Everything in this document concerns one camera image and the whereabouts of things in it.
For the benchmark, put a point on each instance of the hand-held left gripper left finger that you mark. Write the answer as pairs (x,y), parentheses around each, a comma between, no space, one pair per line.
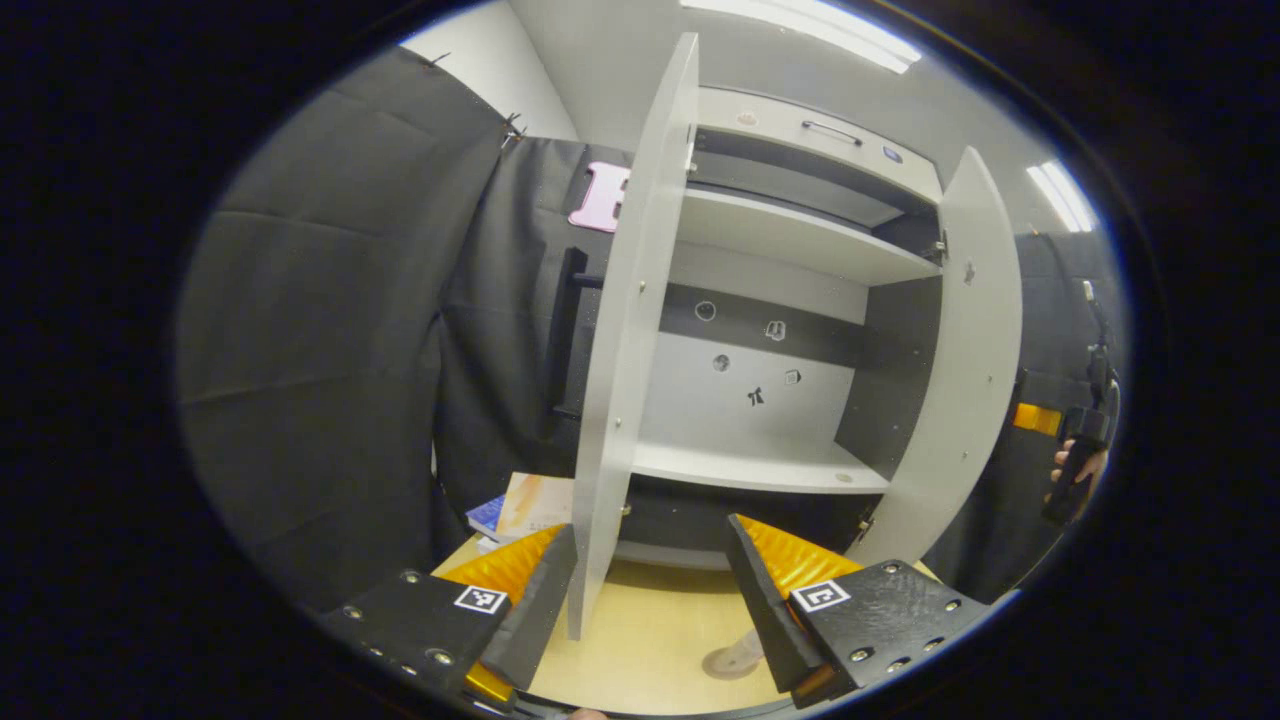
(528,620)

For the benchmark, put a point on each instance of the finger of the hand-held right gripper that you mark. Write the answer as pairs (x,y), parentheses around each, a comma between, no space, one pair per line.
(1036,418)

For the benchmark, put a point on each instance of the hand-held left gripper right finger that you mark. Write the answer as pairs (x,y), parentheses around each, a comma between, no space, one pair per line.
(775,620)

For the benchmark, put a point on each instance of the round grey coaster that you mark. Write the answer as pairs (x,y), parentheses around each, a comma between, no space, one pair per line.
(728,667)

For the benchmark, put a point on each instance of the white cabinet door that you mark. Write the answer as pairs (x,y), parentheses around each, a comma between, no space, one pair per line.
(965,380)
(625,350)

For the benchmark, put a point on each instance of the white cabinet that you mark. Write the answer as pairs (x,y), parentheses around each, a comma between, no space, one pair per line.
(790,235)

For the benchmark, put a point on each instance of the white cabinet drawer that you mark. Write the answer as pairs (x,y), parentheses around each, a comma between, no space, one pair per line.
(780,125)

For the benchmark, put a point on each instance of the black backdrop cloth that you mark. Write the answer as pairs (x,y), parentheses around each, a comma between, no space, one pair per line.
(1000,520)
(320,350)

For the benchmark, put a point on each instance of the blue cover book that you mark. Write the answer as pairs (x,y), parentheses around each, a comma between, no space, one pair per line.
(487,517)

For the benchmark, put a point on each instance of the beige cover book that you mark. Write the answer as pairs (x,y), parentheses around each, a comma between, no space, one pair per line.
(535,505)

